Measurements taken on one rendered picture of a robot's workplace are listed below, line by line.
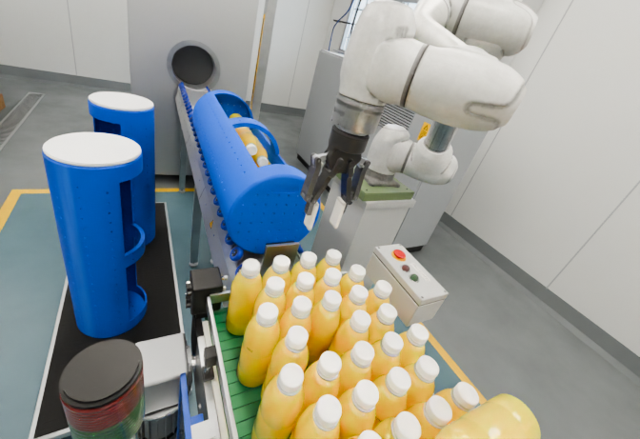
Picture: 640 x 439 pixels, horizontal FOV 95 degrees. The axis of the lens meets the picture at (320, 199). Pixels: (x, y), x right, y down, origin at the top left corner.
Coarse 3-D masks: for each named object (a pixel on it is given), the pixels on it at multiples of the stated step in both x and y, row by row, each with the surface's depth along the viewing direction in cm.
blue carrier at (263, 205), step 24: (216, 96) 142; (192, 120) 142; (216, 120) 113; (240, 120) 110; (216, 144) 101; (240, 144) 94; (264, 144) 135; (216, 168) 94; (240, 168) 84; (264, 168) 81; (288, 168) 83; (216, 192) 92; (240, 192) 77; (264, 192) 79; (288, 192) 83; (240, 216) 80; (264, 216) 83; (288, 216) 87; (240, 240) 84; (264, 240) 88; (288, 240) 93
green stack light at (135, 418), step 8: (144, 392) 32; (144, 400) 32; (136, 408) 30; (144, 408) 32; (128, 416) 29; (136, 416) 30; (120, 424) 28; (128, 424) 29; (136, 424) 31; (72, 432) 27; (80, 432) 27; (96, 432) 27; (104, 432) 27; (112, 432) 28; (120, 432) 29; (128, 432) 30
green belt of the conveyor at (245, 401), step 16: (208, 320) 74; (224, 320) 75; (224, 336) 71; (240, 336) 72; (224, 352) 68; (240, 384) 63; (240, 400) 60; (256, 400) 61; (240, 416) 58; (240, 432) 56
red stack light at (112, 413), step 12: (60, 396) 26; (132, 396) 28; (72, 408) 25; (96, 408) 26; (108, 408) 26; (120, 408) 27; (132, 408) 29; (72, 420) 26; (84, 420) 26; (96, 420) 26; (108, 420) 27; (120, 420) 28
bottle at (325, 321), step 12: (312, 312) 65; (324, 312) 63; (336, 312) 64; (312, 324) 64; (324, 324) 63; (336, 324) 64; (312, 336) 65; (324, 336) 64; (312, 348) 66; (324, 348) 67; (312, 360) 68
